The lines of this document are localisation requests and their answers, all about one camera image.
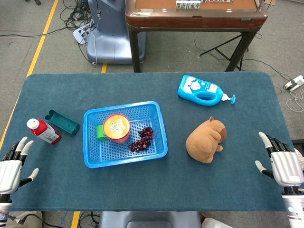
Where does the blue felt table mat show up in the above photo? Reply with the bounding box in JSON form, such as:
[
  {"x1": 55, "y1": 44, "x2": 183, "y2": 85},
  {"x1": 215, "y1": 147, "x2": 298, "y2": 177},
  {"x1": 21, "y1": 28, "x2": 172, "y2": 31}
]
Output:
[{"x1": 0, "y1": 72, "x2": 301, "y2": 212}]

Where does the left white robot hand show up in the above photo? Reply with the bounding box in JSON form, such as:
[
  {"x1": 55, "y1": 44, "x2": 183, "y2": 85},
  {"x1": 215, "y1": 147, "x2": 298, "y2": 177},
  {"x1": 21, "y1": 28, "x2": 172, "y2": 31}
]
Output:
[{"x1": 0, "y1": 136, "x2": 40, "y2": 195}]

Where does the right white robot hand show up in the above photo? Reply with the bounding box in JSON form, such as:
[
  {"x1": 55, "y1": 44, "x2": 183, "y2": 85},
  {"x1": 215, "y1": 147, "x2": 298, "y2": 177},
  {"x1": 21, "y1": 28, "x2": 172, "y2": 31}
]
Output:
[{"x1": 255, "y1": 132, "x2": 304, "y2": 197}]

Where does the blue pump detergent bottle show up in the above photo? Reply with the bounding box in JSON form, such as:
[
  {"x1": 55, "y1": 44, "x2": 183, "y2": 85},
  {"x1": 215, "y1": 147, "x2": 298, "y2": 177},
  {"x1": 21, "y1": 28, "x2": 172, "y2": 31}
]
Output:
[{"x1": 177, "y1": 75, "x2": 237, "y2": 107}]

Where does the purple grape bunch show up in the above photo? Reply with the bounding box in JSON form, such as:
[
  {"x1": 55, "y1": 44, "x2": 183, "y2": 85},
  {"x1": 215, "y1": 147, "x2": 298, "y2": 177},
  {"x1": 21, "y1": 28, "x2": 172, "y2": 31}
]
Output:
[{"x1": 128, "y1": 126, "x2": 154, "y2": 152}]

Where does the blue plastic mesh basket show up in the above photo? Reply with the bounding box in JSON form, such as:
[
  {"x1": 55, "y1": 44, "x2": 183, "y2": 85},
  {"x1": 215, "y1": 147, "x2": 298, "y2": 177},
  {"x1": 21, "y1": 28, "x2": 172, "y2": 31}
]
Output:
[{"x1": 82, "y1": 101, "x2": 169, "y2": 169}]

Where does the tangled black cable bundle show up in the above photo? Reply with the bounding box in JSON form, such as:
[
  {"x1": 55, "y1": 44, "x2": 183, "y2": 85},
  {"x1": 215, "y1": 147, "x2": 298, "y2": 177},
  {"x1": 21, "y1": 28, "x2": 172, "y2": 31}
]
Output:
[{"x1": 59, "y1": 0, "x2": 95, "y2": 31}]

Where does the red instant noodle cup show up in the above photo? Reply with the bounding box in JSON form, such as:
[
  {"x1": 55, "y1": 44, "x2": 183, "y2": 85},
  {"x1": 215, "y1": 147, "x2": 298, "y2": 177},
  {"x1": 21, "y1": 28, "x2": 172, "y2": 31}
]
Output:
[{"x1": 102, "y1": 114, "x2": 132, "y2": 145}]

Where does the looped white floor cable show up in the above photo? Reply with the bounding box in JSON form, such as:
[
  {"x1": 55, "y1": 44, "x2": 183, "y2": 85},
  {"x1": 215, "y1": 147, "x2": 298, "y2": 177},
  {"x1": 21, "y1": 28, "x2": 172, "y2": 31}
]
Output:
[{"x1": 286, "y1": 89, "x2": 304, "y2": 112}]

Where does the row of mahjong tiles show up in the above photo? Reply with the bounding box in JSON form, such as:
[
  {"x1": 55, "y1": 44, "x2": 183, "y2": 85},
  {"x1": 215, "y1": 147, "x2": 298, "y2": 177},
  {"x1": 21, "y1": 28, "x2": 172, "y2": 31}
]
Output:
[{"x1": 175, "y1": 0, "x2": 201, "y2": 10}]

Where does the green toy building block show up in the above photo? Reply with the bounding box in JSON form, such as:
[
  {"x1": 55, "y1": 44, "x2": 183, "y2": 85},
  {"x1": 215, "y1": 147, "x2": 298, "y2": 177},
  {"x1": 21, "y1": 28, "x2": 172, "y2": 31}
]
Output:
[{"x1": 96, "y1": 125, "x2": 107, "y2": 141}]

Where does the thin white hanging cable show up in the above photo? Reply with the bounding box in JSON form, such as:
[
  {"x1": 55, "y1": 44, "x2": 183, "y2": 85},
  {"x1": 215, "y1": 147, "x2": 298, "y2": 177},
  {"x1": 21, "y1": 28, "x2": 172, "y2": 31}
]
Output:
[{"x1": 91, "y1": 9, "x2": 100, "y2": 65}]

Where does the brown capybara plush toy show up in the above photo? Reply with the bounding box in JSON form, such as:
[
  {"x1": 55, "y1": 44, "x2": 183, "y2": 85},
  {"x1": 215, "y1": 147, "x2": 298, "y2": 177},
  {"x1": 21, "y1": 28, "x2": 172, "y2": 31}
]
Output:
[{"x1": 185, "y1": 116, "x2": 228, "y2": 164}]

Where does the red bottle white cap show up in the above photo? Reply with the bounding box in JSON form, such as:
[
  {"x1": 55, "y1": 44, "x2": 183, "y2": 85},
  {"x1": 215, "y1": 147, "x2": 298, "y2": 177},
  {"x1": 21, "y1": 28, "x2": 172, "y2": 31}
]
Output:
[{"x1": 26, "y1": 118, "x2": 62, "y2": 145}]

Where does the blue-grey machine base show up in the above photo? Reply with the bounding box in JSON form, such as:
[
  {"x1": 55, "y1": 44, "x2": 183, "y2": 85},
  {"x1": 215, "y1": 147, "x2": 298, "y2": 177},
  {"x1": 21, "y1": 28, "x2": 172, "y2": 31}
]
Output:
[{"x1": 86, "y1": 0, "x2": 147, "y2": 65}]

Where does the white power strip black plug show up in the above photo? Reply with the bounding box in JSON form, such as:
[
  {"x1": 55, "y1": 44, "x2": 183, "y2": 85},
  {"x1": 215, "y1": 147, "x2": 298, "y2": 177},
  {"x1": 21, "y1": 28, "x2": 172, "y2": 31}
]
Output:
[{"x1": 284, "y1": 75, "x2": 304, "y2": 92}]

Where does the long black floor cable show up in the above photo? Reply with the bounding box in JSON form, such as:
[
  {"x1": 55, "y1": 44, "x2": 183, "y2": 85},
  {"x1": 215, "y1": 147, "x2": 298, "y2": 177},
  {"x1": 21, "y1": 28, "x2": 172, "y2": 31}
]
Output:
[{"x1": 0, "y1": 26, "x2": 74, "y2": 38}]

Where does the brown mahjong table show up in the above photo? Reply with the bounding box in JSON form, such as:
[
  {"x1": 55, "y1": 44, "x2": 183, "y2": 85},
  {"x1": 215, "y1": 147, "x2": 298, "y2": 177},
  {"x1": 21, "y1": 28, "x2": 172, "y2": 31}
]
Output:
[{"x1": 125, "y1": 0, "x2": 269, "y2": 73}]

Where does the white power strip with plugs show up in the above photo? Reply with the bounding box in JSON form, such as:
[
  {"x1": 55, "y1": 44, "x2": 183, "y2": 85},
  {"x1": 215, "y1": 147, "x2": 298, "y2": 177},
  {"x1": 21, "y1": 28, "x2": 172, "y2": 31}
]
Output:
[{"x1": 72, "y1": 22, "x2": 95, "y2": 45}]

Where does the pinkish white object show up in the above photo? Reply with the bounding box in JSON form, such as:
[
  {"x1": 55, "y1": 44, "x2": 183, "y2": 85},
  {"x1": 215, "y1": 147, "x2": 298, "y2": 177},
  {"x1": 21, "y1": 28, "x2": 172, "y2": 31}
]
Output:
[{"x1": 294, "y1": 148, "x2": 304, "y2": 167}]

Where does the blue-grey robot torso base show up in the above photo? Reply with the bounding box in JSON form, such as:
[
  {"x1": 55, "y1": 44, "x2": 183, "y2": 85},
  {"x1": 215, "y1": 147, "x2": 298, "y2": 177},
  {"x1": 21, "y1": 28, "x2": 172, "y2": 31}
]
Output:
[{"x1": 98, "y1": 210, "x2": 202, "y2": 228}]

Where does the teal open plastic case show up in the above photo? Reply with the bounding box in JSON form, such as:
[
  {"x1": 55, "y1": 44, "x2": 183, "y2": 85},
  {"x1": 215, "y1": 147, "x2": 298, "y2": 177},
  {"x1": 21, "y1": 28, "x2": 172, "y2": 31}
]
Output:
[{"x1": 44, "y1": 109, "x2": 81, "y2": 135}]

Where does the white plastic object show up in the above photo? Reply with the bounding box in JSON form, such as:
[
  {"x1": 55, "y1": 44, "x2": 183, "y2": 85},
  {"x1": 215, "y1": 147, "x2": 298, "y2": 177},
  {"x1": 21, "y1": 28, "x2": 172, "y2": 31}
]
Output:
[{"x1": 201, "y1": 217, "x2": 223, "y2": 228}]

